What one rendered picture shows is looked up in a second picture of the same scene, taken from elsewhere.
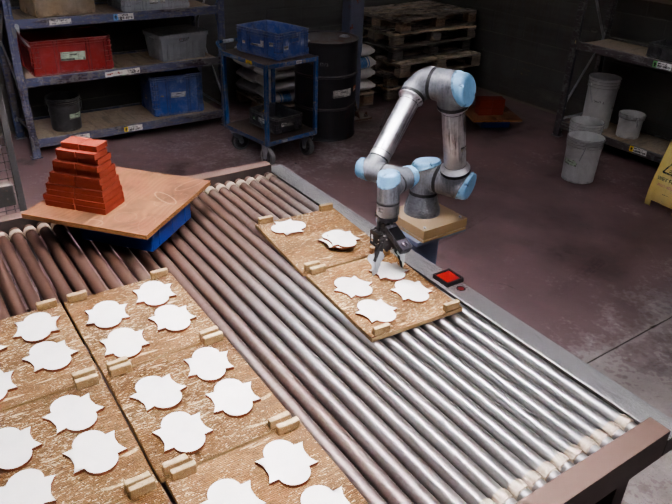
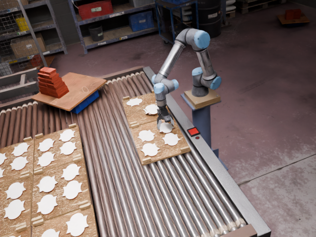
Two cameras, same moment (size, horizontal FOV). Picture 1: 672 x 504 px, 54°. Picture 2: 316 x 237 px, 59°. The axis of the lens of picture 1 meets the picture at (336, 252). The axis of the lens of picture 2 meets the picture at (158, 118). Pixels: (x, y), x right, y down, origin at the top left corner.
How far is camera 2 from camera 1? 0.89 m
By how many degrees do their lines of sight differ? 20
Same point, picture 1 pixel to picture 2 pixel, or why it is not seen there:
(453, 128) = (201, 58)
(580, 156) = not seen: outside the picture
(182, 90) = (144, 19)
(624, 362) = not seen: outside the picture
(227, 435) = (62, 207)
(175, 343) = (64, 160)
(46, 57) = (85, 11)
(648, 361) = not seen: outside the picture
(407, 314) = (163, 152)
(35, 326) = (19, 149)
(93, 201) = (54, 93)
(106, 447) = (18, 208)
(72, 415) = (14, 192)
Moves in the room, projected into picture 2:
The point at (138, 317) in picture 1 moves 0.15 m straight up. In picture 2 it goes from (57, 146) to (49, 131)
